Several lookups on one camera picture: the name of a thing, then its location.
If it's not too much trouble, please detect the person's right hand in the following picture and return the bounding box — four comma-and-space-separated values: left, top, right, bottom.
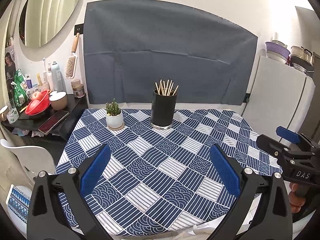
288, 182, 305, 213

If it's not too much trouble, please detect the black cylindrical utensil holder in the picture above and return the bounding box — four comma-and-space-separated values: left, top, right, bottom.
150, 88, 177, 130

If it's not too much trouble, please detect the white spray bottle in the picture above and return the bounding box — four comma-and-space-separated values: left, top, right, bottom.
51, 61, 63, 92

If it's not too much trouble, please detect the purple lidded pot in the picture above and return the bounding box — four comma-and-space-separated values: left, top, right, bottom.
265, 40, 290, 64

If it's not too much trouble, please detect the white plastic chair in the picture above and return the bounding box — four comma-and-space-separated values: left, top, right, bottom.
1, 139, 56, 184

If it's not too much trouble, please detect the white refrigerator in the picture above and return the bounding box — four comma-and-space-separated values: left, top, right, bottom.
242, 56, 315, 146

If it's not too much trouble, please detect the blue patterned tablecloth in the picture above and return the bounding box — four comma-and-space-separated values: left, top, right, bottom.
56, 108, 281, 236

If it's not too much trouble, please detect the red plastic bowl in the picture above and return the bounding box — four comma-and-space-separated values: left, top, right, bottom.
25, 89, 50, 116

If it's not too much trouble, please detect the stainless steel pot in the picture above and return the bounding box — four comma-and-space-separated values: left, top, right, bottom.
290, 46, 315, 73

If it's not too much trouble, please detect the green snack bag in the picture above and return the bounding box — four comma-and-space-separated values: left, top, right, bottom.
11, 69, 27, 108

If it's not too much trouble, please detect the small succulent in white pot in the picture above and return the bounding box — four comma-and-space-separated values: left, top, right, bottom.
106, 99, 124, 131

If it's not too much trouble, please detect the wooden hairbrush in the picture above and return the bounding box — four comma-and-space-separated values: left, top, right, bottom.
65, 33, 80, 79

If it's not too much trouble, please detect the pink cosmetic jar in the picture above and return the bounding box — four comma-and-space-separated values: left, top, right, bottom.
71, 79, 85, 98

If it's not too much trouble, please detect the beige ceramic cup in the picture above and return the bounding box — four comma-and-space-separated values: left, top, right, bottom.
49, 92, 68, 111

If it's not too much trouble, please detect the black side shelf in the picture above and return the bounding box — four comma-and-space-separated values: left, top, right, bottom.
1, 93, 90, 143

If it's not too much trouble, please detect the smartphone on shelf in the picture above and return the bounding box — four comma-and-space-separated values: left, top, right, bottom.
38, 110, 69, 135

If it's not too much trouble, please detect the oval wall mirror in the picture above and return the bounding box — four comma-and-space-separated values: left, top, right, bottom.
19, 0, 79, 48

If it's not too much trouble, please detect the grey backdrop cloth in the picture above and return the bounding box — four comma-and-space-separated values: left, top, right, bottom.
84, 0, 258, 105

